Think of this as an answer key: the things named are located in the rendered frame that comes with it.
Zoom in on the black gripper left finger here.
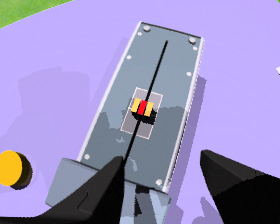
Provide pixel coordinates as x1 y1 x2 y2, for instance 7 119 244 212
0 156 125 224

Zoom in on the yellow short cylinder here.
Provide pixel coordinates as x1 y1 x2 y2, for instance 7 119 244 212
0 151 30 186

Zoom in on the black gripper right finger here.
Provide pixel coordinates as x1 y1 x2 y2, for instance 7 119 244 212
200 149 280 224

